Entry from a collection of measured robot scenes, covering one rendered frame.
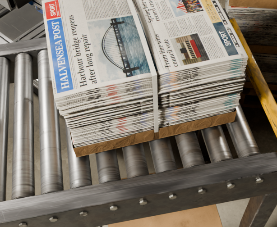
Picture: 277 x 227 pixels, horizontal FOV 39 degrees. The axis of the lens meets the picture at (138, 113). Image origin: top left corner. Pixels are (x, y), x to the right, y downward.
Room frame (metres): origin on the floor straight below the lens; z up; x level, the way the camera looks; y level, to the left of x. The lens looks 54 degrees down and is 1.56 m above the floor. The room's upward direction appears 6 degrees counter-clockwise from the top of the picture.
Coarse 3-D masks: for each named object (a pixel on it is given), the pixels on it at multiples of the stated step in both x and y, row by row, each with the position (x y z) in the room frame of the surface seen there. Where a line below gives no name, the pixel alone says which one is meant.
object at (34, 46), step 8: (224, 8) 0.92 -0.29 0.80; (32, 40) 0.86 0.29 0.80; (40, 40) 0.86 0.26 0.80; (0, 48) 0.84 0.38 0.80; (8, 48) 0.84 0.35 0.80; (16, 48) 0.84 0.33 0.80; (24, 48) 0.83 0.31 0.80; (32, 48) 0.83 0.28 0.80; (40, 48) 0.83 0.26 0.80; (0, 56) 0.81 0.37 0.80; (8, 56) 0.81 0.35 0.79; (32, 56) 0.82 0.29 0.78
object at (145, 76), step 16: (128, 16) 0.65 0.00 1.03; (144, 16) 0.64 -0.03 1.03; (128, 32) 0.60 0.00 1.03; (144, 32) 0.59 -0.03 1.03; (160, 48) 0.54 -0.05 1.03; (144, 64) 0.51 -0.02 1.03; (160, 64) 0.50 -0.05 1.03; (144, 80) 0.47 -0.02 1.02; (160, 80) 0.48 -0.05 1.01; (144, 96) 0.47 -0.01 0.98; (160, 96) 0.48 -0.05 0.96; (144, 112) 0.48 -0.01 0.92; (160, 112) 0.48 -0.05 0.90; (144, 128) 0.48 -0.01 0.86
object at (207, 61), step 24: (144, 0) 0.69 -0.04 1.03; (168, 0) 0.68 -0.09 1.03; (192, 0) 0.67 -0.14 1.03; (216, 0) 0.67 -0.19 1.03; (168, 24) 0.61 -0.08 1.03; (192, 24) 0.60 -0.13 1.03; (216, 24) 0.59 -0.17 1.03; (168, 48) 0.54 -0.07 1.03; (192, 48) 0.54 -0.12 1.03; (216, 48) 0.53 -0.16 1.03; (240, 48) 0.52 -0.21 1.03; (192, 72) 0.49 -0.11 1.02; (216, 72) 0.49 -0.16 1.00; (240, 72) 0.50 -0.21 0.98; (192, 96) 0.49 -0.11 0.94; (216, 96) 0.50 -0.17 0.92; (192, 120) 0.49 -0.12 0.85
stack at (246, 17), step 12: (228, 0) 1.21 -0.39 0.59; (228, 12) 1.16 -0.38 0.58; (240, 12) 1.15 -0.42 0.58; (252, 12) 1.14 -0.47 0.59; (264, 12) 1.13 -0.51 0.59; (276, 12) 1.12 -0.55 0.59; (240, 24) 1.15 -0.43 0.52; (252, 24) 1.14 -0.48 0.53; (264, 24) 1.13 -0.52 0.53; (276, 24) 1.11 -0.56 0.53; (252, 36) 1.14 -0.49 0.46; (264, 36) 1.13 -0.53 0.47; (276, 36) 1.11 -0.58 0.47; (264, 60) 1.12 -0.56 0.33; (276, 60) 1.11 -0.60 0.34; (264, 72) 1.12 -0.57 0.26; (276, 72) 1.11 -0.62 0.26; (276, 84) 1.10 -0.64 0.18; (240, 96) 1.13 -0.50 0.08; (276, 96) 1.09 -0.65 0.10
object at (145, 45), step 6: (132, 6) 0.66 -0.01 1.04; (132, 12) 0.64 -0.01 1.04; (138, 24) 0.60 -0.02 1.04; (138, 30) 0.59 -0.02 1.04; (144, 36) 0.57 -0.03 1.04; (144, 42) 0.55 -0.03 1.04; (144, 48) 0.54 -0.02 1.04; (150, 54) 0.52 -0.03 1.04; (150, 60) 0.51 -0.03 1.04; (150, 66) 0.50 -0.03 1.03
